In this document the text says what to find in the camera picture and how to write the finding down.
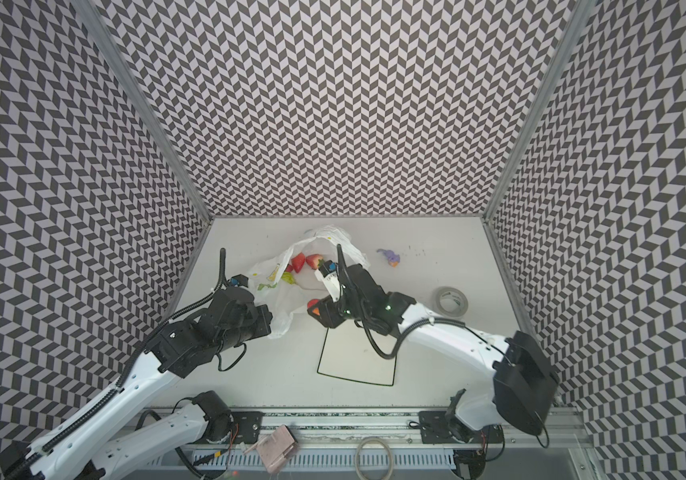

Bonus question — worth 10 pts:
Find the pink transparent box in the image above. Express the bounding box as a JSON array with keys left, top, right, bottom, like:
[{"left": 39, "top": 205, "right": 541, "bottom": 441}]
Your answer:
[{"left": 255, "top": 425, "right": 300, "bottom": 474}]

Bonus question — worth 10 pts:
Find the grey corner frame post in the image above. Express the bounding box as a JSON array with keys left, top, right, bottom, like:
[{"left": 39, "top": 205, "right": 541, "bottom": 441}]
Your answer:
[{"left": 482, "top": 0, "right": 597, "bottom": 223}]

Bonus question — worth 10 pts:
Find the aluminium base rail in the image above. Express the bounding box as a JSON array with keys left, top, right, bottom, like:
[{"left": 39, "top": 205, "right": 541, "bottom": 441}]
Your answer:
[{"left": 232, "top": 407, "right": 592, "bottom": 449}]

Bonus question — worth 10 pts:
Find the white plastic bag lemon print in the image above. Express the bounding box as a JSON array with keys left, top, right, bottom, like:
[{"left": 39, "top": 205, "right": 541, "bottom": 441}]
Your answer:
[{"left": 246, "top": 225, "right": 371, "bottom": 339}]

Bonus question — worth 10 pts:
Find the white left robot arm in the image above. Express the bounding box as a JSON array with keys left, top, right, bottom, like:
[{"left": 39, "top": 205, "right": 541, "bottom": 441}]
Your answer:
[{"left": 0, "top": 273, "right": 272, "bottom": 479}]

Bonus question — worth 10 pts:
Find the grey cable ring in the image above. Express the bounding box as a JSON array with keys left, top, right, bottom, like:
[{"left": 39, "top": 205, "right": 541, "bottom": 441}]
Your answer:
[{"left": 354, "top": 436, "right": 396, "bottom": 480}]

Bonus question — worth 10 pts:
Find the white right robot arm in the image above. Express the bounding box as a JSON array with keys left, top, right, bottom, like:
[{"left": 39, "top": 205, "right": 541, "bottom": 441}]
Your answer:
[{"left": 307, "top": 252, "right": 559, "bottom": 448}]

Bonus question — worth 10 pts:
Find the left grey corner post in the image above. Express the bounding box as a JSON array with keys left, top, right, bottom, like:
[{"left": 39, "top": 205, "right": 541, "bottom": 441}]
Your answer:
[{"left": 71, "top": 0, "right": 212, "bottom": 222}]

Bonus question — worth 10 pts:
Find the red fake strawberry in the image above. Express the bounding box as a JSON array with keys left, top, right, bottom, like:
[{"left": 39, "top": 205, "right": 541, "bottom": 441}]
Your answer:
[{"left": 291, "top": 253, "right": 306, "bottom": 273}]

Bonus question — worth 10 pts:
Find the grey tape roll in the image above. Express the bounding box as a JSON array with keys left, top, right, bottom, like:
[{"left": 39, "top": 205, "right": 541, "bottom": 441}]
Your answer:
[{"left": 432, "top": 286, "right": 469, "bottom": 319}]

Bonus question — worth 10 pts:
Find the purple elephant toy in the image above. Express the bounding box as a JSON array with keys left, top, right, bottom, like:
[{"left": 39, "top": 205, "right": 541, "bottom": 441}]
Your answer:
[{"left": 377, "top": 249, "right": 401, "bottom": 268}]

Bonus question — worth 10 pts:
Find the white mat black border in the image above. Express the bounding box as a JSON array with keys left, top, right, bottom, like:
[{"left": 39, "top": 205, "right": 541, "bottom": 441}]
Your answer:
[{"left": 317, "top": 322, "right": 396, "bottom": 387}]

